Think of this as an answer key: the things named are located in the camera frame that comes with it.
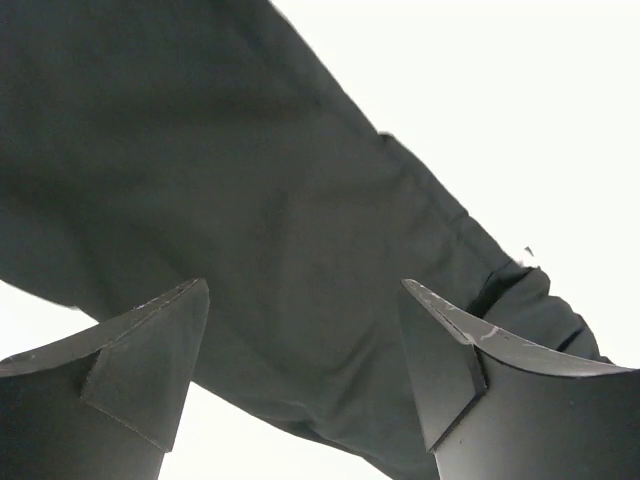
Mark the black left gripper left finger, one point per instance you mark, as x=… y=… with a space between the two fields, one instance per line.
x=104 y=403

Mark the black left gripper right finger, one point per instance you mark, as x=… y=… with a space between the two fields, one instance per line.
x=495 y=406

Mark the black trousers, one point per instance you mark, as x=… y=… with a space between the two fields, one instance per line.
x=146 y=143

